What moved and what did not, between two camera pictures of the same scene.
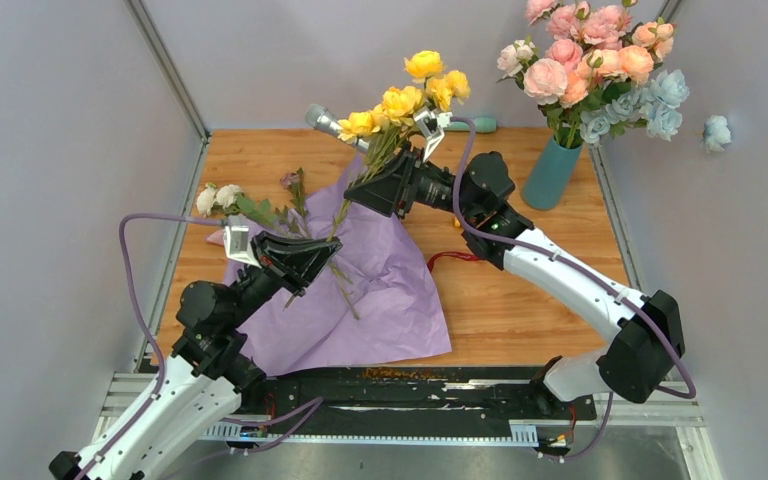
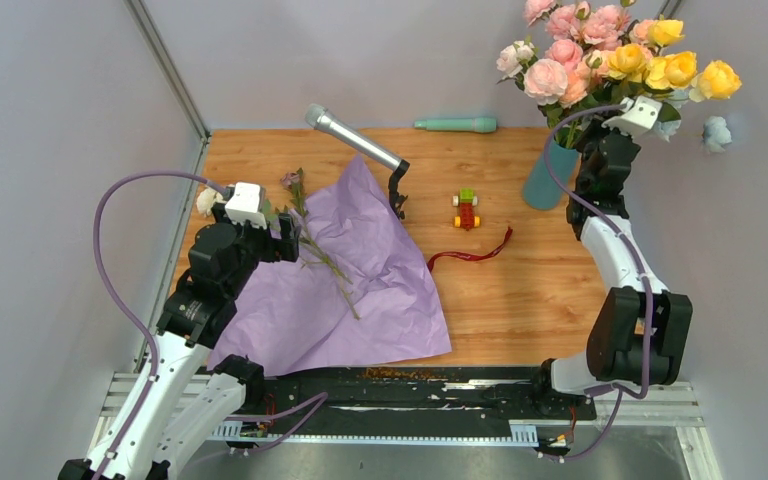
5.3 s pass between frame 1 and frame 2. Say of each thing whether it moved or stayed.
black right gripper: moved
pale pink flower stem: stayed
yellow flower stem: moved
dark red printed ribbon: stayed
